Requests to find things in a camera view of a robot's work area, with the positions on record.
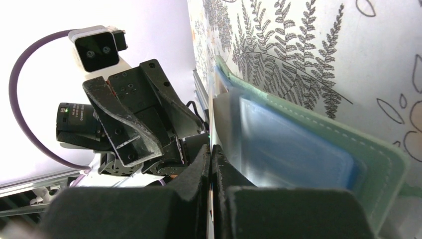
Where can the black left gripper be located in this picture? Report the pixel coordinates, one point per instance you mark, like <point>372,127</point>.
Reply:
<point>136,121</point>

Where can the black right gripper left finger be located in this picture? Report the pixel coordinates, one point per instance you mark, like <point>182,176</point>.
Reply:
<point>177,210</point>

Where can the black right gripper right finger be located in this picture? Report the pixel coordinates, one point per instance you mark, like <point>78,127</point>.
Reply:
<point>242,210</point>

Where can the floral patterned tablecloth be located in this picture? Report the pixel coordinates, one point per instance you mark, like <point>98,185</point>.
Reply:
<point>358,62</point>

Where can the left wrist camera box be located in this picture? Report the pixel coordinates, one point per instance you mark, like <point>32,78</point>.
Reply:
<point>98,47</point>

